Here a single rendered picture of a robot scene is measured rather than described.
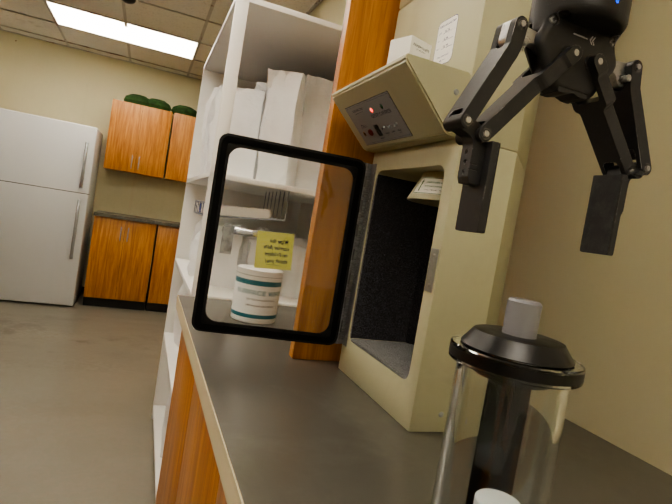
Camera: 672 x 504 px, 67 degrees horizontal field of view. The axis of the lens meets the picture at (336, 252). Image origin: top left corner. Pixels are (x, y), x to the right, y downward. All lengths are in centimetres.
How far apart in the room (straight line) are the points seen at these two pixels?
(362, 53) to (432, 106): 41
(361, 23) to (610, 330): 81
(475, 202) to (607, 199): 14
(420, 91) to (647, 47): 56
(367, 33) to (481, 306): 65
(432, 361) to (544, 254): 52
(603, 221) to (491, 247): 38
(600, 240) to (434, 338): 40
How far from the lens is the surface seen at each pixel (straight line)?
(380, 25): 122
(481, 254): 85
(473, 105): 40
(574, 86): 47
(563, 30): 47
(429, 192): 92
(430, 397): 86
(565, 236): 123
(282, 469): 68
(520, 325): 44
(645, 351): 109
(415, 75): 80
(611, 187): 50
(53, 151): 564
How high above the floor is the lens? 125
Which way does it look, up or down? 3 degrees down
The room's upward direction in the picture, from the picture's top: 9 degrees clockwise
